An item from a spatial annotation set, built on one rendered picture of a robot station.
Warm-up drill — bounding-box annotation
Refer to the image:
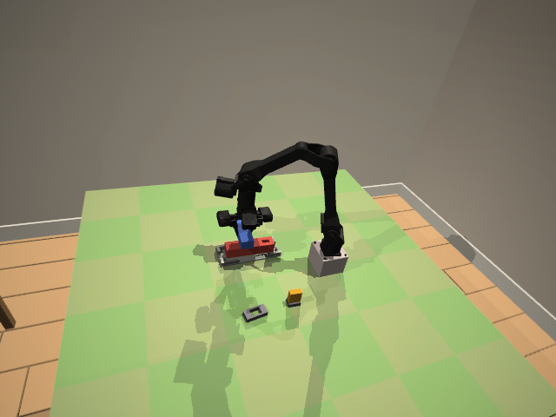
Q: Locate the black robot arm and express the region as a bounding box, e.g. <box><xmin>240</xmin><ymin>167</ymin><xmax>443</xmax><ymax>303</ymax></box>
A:
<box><xmin>215</xmin><ymin>142</ymin><xmax>345</xmax><ymax>256</ymax></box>

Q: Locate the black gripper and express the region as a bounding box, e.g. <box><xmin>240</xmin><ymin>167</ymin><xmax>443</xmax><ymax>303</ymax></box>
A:
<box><xmin>216</xmin><ymin>197</ymin><xmax>273</xmax><ymax>236</ymax></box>

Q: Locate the blue long rectangular block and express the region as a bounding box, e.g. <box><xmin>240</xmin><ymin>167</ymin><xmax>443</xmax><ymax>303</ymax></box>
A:
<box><xmin>237</xmin><ymin>220</ymin><xmax>255</xmax><ymax>249</ymax></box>

